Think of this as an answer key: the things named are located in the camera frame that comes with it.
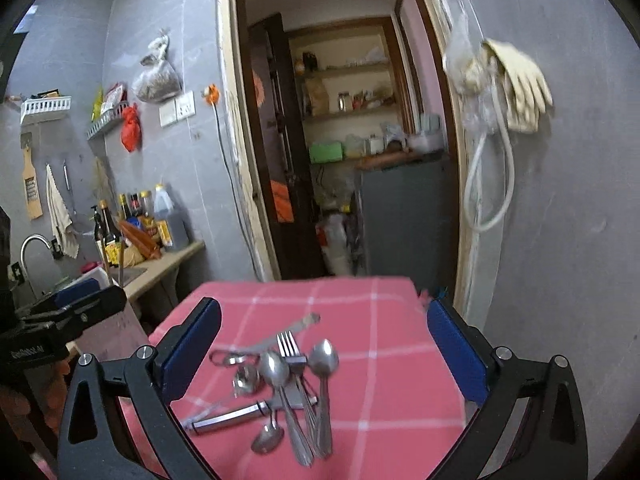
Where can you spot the green box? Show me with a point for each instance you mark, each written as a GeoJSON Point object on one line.
{"type": "Point", "coordinates": [326, 152]}

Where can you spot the orange snack packet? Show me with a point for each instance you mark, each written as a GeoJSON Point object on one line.
{"type": "Point", "coordinates": [140, 240]}

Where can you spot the wooden grater board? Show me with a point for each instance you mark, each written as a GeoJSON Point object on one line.
{"type": "Point", "coordinates": [32, 190]}

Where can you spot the clear plastic bag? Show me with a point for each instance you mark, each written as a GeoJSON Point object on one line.
{"type": "Point", "coordinates": [460, 65]}

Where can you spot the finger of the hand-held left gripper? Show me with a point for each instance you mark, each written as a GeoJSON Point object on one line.
{"type": "Point", "coordinates": [75, 291]}
{"type": "Point", "coordinates": [95, 307]}

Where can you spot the white plastic basin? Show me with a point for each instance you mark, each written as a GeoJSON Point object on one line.
{"type": "Point", "coordinates": [95, 276]}

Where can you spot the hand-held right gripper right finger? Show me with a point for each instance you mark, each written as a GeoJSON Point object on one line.
{"type": "Point", "coordinates": [452, 355]}

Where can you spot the red packet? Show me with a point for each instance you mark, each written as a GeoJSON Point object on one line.
{"type": "Point", "coordinates": [114, 96]}

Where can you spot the pink checkered tablecloth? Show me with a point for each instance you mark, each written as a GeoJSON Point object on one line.
{"type": "Point", "coordinates": [380, 360]}

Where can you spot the white wall rack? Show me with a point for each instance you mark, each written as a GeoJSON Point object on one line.
{"type": "Point", "coordinates": [45, 106]}

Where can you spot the clear bag of dried goods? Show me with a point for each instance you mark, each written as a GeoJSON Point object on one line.
{"type": "Point", "coordinates": [155, 82]}

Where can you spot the dark wooden door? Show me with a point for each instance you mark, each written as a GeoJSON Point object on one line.
{"type": "Point", "coordinates": [270, 150]}

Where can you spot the cream rubber gloves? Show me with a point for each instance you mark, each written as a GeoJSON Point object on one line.
{"type": "Point", "coordinates": [525, 90]}

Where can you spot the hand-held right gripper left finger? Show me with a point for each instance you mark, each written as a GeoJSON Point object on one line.
{"type": "Point", "coordinates": [192, 352]}

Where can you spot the chrome faucet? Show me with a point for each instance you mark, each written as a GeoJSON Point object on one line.
{"type": "Point", "coordinates": [35, 239]}

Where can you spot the beige hanging towel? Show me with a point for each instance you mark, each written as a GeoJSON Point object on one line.
{"type": "Point", "coordinates": [60, 215]}

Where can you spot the large oil jug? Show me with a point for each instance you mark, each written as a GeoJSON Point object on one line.
{"type": "Point", "coordinates": [170, 225]}

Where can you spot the yellow packet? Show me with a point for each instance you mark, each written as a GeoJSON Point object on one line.
{"type": "Point", "coordinates": [97, 105]}

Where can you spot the dark soy sauce bottle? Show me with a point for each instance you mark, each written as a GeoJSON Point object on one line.
{"type": "Point", "coordinates": [109, 235]}

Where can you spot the small steel spoon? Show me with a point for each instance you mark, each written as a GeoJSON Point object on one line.
{"type": "Point", "coordinates": [245, 380]}
{"type": "Point", "coordinates": [266, 439]}

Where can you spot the white plastic bag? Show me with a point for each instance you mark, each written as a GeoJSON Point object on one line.
{"type": "Point", "coordinates": [335, 245]}

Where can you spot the large steel spoon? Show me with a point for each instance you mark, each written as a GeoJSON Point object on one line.
{"type": "Point", "coordinates": [323, 357]}
{"type": "Point", "coordinates": [273, 369]}

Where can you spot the orange door sticker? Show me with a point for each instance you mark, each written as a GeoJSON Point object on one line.
{"type": "Point", "coordinates": [281, 202]}

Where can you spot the orange wall plug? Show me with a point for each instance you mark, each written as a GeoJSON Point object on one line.
{"type": "Point", "coordinates": [211, 95]}

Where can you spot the white wall socket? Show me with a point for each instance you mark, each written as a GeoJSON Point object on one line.
{"type": "Point", "coordinates": [177, 109]}

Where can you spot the grey wall rack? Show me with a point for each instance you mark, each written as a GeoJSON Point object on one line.
{"type": "Point", "coordinates": [102, 125]}

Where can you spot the long thin steel spoon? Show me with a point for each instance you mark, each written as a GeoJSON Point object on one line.
{"type": "Point", "coordinates": [300, 323]}

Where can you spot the steel fork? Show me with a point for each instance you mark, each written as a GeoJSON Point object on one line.
{"type": "Point", "coordinates": [287, 345]}

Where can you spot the red plastic bag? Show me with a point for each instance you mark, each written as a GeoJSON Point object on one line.
{"type": "Point", "coordinates": [131, 130]}

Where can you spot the person's left hand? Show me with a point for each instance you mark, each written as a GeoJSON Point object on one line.
{"type": "Point", "coordinates": [56, 390]}

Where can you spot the wooden shelf unit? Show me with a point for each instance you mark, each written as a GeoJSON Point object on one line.
{"type": "Point", "coordinates": [345, 112]}

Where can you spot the grey cabinet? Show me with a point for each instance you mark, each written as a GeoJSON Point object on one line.
{"type": "Point", "coordinates": [400, 210]}

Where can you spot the wooden door frame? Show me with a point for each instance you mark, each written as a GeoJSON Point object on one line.
{"type": "Point", "coordinates": [462, 240]}

